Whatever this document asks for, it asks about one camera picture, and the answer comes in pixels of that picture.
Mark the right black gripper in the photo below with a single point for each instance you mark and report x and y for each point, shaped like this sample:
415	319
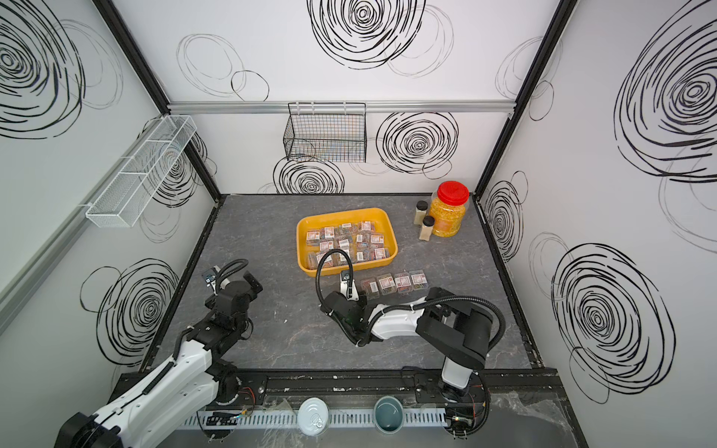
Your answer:
361	302

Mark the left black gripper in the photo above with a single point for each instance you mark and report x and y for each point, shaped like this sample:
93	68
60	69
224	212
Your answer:
257	287

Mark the clear paper clip box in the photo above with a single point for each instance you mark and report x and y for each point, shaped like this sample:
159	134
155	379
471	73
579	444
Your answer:
370	288
419	280
403	283
386	284

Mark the yellow plastic storage tray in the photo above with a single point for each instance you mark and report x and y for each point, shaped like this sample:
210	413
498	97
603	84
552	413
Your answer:
378	216

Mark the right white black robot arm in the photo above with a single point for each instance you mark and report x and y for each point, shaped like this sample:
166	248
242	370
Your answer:
462	328

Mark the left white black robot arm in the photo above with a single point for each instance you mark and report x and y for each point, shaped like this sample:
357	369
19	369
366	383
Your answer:
194	376

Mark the grey green cup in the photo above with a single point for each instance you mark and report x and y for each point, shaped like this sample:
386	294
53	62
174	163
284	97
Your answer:
388	415

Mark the front black cap spice bottle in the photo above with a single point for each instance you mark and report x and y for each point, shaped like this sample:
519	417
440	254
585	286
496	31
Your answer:
427	226

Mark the black cap spice bottle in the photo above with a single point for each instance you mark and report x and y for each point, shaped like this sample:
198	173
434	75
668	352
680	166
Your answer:
427	226
421	211

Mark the rear black cap spice bottle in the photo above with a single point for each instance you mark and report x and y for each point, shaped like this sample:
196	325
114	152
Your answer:
421	211

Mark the red lid corn jar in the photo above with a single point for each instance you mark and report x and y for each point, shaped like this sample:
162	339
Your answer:
448	208

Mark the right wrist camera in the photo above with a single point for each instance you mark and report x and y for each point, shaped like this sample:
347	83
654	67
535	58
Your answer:
348	286

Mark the white slotted cable duct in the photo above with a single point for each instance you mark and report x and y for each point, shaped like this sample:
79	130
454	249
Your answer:
287	419

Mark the black wire wall basket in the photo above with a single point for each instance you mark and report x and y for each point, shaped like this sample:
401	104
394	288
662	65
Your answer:
330	131

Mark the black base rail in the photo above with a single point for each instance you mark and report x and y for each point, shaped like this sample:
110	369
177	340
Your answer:
255	387

